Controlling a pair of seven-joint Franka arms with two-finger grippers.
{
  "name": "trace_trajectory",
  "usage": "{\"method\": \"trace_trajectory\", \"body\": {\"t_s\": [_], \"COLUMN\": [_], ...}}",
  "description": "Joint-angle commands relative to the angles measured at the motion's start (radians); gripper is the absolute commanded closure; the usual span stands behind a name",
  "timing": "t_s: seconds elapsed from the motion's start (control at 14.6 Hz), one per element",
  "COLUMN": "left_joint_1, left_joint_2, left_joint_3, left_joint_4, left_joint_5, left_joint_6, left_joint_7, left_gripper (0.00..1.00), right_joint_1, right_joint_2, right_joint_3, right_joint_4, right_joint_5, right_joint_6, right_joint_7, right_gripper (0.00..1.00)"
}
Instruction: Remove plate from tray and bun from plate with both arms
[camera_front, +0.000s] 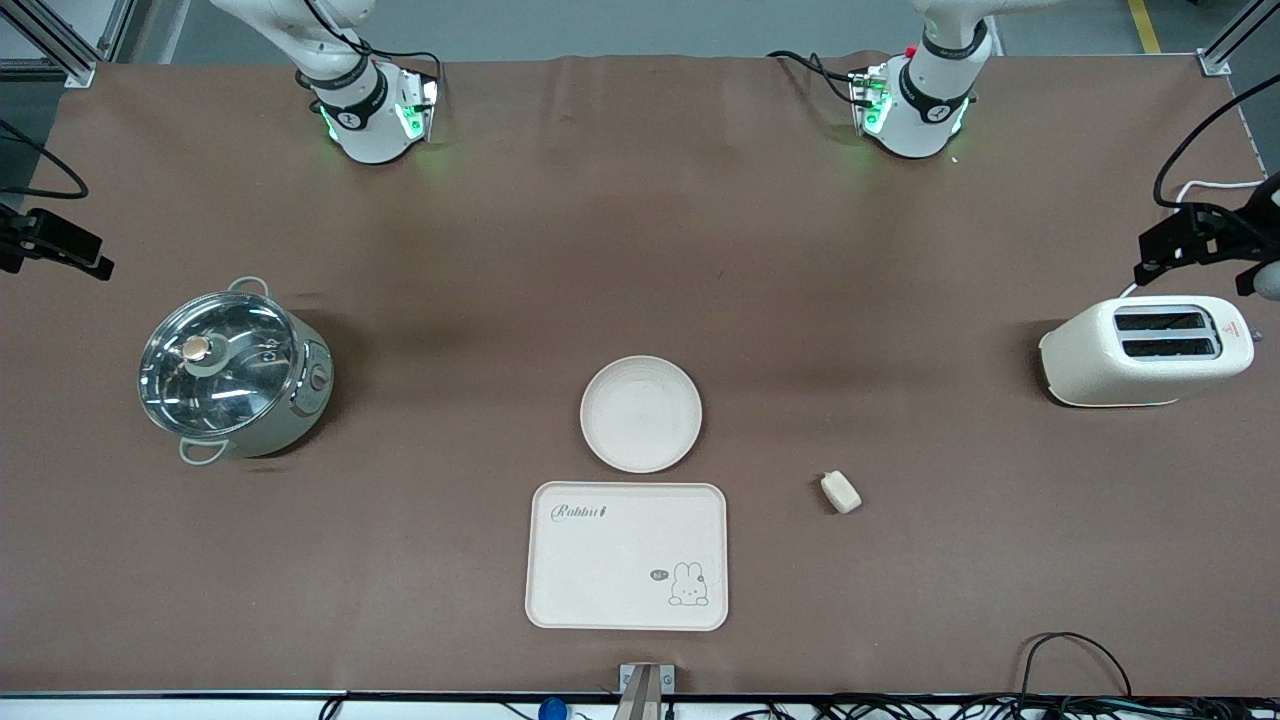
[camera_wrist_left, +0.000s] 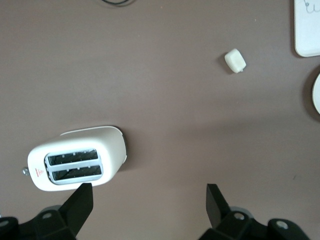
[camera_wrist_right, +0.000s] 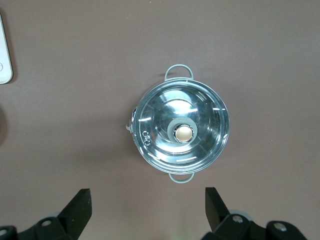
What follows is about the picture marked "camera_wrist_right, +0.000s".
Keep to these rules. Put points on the steel electric cooking pot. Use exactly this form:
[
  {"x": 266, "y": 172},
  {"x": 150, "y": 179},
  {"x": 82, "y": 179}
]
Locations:
[{"x": 180, "y": 181}]

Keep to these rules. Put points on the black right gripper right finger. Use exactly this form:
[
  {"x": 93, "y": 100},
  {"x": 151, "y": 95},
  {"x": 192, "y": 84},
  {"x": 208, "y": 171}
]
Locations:
[{"x": 225, "y": 225}]

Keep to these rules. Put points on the beige rabbit print tray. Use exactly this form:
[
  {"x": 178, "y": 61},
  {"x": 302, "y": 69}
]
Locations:
[{"x": 4, "y": 62}]

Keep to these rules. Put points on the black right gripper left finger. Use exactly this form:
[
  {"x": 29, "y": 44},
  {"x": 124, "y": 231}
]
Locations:
[{"x": 67, "y": 220}]

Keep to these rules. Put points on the glass pot lid with knob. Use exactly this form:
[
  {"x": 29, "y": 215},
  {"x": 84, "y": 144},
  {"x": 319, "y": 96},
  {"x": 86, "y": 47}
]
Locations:
[{"x": 160, "y": 115}]

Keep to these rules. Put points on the brown table mat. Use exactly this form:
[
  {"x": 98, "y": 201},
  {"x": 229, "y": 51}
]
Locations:
[{"x": 75, "y": 150}]

